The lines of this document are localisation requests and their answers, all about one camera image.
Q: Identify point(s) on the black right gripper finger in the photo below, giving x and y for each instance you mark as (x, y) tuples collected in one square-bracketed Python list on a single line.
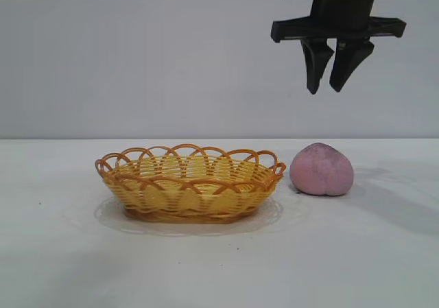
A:
[(315, 64), (344, 68)]

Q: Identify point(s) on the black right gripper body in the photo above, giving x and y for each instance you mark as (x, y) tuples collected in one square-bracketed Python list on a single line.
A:
[(343, 9)]

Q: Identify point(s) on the pink peach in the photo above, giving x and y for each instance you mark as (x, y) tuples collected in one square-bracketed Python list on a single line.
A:
[(320, 172)]

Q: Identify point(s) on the yellow woven plastic basket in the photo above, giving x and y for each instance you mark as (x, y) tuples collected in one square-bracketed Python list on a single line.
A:
[(192, 191)]

